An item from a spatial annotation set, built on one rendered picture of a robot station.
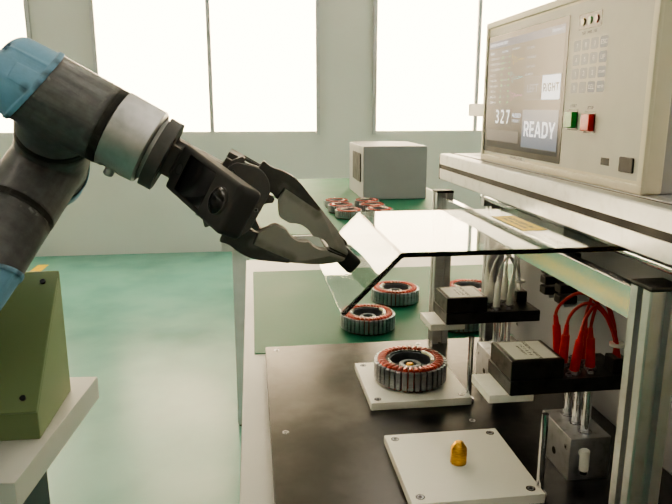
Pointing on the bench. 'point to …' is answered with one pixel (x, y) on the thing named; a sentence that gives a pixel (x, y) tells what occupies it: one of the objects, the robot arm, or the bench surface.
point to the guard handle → (349, 261)
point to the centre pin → (458, 453)
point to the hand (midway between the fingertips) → (336, 251)
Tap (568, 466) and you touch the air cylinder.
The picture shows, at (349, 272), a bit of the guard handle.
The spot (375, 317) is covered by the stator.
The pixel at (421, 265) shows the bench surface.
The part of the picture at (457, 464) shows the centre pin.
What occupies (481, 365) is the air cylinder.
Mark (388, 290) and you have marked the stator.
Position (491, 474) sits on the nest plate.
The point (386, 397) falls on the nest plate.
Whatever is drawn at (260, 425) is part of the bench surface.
